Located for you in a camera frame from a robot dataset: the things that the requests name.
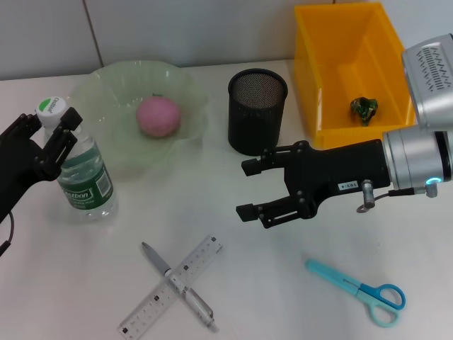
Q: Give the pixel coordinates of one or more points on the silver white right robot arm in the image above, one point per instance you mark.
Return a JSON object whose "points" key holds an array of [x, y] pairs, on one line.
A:
{"points": [[417, 159]]}

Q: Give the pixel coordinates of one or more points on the pink peach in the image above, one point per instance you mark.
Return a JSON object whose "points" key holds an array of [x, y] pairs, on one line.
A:
{"points": [[158, 117]]}

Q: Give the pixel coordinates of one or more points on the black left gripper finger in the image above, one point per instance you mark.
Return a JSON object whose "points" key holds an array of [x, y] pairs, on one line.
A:
{"points": [[23, 125], [62, 141]]}

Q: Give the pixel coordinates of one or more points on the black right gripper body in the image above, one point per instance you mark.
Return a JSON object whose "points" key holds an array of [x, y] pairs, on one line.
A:
{"points": [[336, 170]]}

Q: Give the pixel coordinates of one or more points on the yellow plastic bin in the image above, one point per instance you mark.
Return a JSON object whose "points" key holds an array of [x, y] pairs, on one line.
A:
{"points": [[336, 53]]}

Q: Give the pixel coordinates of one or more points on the transparent plastic ruler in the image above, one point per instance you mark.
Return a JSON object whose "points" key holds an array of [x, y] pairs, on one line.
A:
{"points": [[201, 260]]}

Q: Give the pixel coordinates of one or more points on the translucent green fruit bowl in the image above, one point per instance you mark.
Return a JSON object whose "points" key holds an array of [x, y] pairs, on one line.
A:
{"points": [[117, 88]]}

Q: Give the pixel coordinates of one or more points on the clear bottle with green label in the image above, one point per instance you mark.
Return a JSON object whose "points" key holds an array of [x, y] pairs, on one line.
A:
{"points": [[85, 191]]}

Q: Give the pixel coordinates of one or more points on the blue scissors with sheath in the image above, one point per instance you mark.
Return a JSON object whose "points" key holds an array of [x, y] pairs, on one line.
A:
{"points": [[354, 285]]}

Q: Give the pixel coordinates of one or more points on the black mesh pen holder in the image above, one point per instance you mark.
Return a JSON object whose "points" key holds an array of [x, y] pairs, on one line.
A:
{"points": [[255, 120]]}

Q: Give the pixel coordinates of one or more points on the grey white pen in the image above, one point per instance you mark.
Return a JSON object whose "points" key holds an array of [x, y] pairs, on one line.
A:
{"points": [[196, 304]]}

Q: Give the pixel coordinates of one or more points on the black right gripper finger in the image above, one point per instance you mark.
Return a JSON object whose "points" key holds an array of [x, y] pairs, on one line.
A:
{"points": [[253, 166], [247, 212]]}

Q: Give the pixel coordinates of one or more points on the green plastic wrapper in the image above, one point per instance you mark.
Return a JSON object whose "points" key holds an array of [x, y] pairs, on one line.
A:
{"points": [[364, 110]]}

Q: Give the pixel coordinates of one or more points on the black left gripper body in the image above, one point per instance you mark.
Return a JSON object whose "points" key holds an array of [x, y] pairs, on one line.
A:
{"points": [[21, 163]]}

